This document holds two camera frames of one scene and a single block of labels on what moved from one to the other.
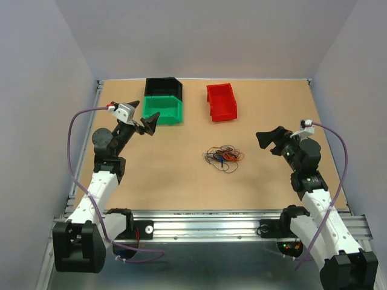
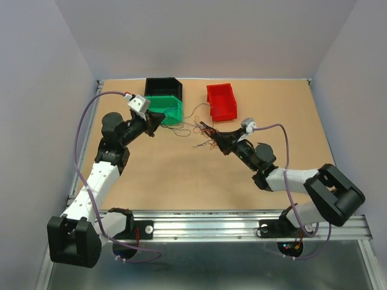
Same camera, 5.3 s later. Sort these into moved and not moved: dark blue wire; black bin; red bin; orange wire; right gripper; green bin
Moved: right gripper; dark blue wire; orange wire
Not moved: red bin; black bin; green bin
